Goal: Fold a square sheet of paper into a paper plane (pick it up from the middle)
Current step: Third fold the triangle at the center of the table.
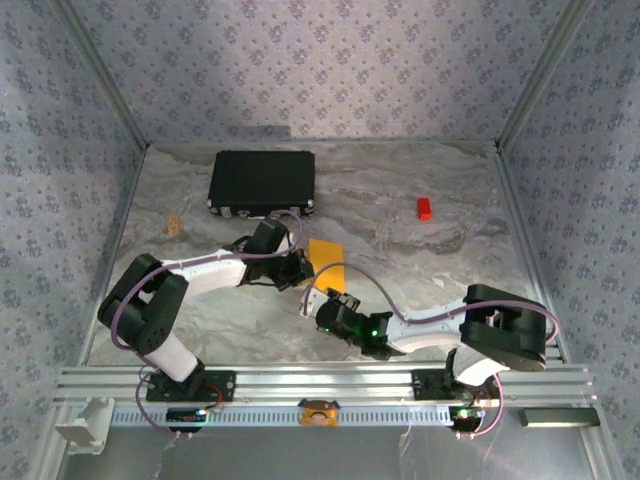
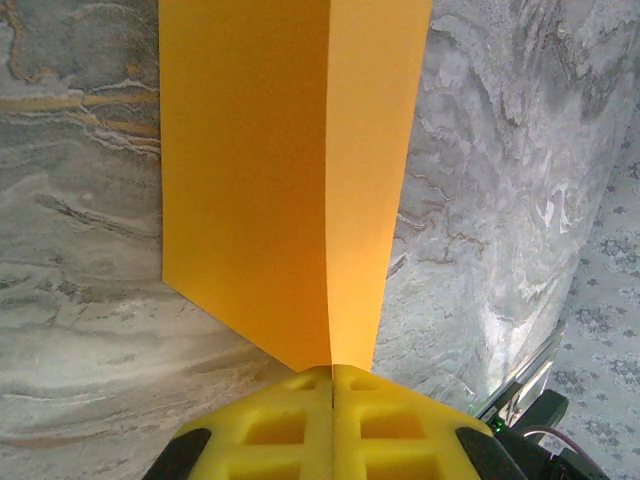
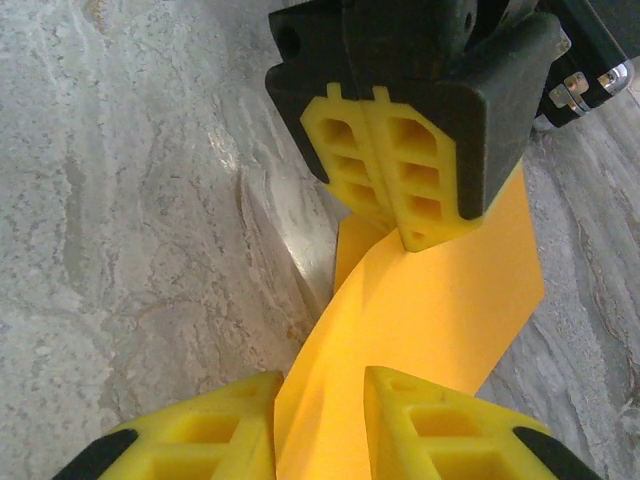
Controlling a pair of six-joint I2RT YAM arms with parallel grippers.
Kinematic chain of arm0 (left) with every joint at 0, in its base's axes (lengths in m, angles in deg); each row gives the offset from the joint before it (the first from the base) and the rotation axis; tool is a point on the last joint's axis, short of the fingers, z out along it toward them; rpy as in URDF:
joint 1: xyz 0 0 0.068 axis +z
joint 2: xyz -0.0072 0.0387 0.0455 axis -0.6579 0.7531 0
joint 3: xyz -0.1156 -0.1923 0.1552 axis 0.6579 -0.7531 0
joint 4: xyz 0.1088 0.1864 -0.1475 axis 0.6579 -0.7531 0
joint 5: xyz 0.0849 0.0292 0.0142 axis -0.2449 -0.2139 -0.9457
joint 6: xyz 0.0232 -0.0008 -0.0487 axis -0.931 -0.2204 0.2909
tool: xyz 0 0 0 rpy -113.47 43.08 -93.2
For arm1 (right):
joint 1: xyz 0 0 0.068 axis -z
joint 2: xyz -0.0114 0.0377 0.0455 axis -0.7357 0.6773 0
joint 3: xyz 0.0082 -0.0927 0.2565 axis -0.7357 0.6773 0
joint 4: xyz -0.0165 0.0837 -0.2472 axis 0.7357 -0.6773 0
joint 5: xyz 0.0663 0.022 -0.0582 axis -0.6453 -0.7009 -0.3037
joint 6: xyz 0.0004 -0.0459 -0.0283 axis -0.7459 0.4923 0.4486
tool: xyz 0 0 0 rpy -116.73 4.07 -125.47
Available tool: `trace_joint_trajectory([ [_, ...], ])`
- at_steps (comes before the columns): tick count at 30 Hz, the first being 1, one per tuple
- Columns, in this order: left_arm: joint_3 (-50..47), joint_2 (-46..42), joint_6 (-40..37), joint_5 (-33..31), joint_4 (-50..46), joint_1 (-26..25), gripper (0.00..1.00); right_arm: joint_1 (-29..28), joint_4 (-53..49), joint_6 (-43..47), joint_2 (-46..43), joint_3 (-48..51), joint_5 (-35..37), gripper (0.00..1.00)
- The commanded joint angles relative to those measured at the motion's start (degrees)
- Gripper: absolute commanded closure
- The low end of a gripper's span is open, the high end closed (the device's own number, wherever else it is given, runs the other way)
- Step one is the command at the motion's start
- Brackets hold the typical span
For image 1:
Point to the yellow paper sheet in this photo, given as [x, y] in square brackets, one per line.
[327, 260]

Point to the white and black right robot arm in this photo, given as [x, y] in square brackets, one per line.
[425, 330]

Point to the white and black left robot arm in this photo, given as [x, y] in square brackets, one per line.
[210, 272]

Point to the black hard case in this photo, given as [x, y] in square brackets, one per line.
[260, 180]

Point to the small orange tag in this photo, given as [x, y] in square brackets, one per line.
[173, 225]

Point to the small red block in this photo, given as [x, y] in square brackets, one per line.
[424, 208]

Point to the small black controller board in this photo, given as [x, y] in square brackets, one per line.
[182, 415]
[465, 415]

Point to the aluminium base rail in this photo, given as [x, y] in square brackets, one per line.
[325, 382]

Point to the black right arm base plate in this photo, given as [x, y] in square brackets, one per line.
[425, 385]

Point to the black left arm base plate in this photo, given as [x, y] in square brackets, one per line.
[225, 385]

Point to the aluminium side rail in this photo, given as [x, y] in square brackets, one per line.
[515, 200]
[129, 200]

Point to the aluminium corner post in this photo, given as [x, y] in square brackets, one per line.
[105, 75]
[543, 75]

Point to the white plastic bracket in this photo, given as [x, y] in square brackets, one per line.
[82, 425]

